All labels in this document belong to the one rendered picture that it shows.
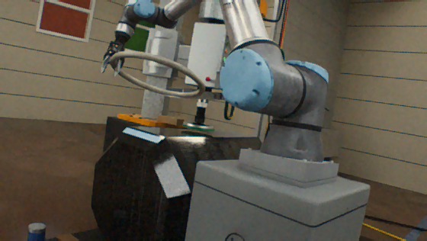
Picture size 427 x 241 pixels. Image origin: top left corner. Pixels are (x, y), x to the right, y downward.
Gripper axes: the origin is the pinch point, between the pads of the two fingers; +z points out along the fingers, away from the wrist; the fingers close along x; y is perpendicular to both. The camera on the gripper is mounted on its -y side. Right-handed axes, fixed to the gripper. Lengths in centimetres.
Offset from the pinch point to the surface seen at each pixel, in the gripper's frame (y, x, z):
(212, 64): -39, 53, -38
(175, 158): -9, 44, 29
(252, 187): 79, 55, 39
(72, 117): -637, -150, -50
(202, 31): -39, 41, -58
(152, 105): -126, 24, -20
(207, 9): -32, 39, -71
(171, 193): -4, 46, 46
